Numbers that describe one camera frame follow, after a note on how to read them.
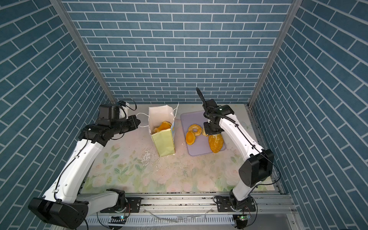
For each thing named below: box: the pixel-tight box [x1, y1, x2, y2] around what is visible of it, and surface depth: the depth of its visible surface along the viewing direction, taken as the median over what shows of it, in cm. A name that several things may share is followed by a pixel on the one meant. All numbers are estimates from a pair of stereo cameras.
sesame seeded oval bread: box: [208, 133, 224, 154], surface depth 94 cm
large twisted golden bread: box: [152, 120, 173, 134], surface depth 90 cm
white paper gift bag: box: [148, 104, 176, 158], surface depth 86 cm
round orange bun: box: [185, 130, 196, 146], surface depth 98 cm
